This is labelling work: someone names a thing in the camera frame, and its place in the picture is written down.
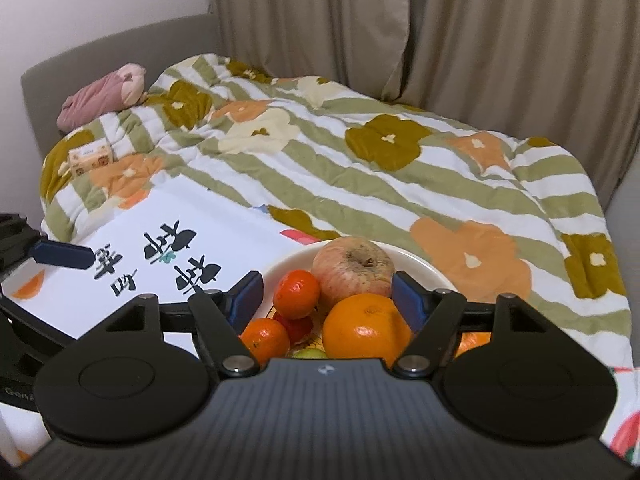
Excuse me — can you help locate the small mandarin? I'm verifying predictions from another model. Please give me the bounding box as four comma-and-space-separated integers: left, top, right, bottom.
272, 270, 320, 320
240, 318, 290, 367

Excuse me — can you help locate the large orange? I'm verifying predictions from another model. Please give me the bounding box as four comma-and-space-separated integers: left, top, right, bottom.
322, 292, 412, 366

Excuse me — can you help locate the cherry tomato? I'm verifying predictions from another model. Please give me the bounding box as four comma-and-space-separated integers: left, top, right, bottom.
272, 312, 314, 347

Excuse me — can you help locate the green apple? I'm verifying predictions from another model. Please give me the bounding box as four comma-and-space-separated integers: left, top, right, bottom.
291, 348, 328, 360

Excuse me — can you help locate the red wrinkled apple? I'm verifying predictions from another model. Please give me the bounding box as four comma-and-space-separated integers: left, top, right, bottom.
310, 236, 395, 311

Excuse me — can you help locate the cream duck-print plate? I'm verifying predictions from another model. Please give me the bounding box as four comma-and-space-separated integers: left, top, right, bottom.
258, 238, 459, 361

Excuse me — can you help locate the white fruit-print cloth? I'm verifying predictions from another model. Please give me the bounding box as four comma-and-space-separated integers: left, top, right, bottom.
1, 177, 639, 466

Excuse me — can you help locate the floral striped quilt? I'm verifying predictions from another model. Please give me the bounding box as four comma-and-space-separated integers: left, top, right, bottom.
40, 53, 632, 367

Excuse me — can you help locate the grey bed headboard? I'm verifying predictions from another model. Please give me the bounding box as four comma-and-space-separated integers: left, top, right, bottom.
21, 14, 219, 156

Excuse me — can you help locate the pink plush pillow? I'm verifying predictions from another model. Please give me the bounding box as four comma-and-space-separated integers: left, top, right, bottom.
56, 63, 146, 133

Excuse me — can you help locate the beige curtain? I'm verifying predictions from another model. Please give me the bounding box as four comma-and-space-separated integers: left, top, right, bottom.
209, 0, 639, 204

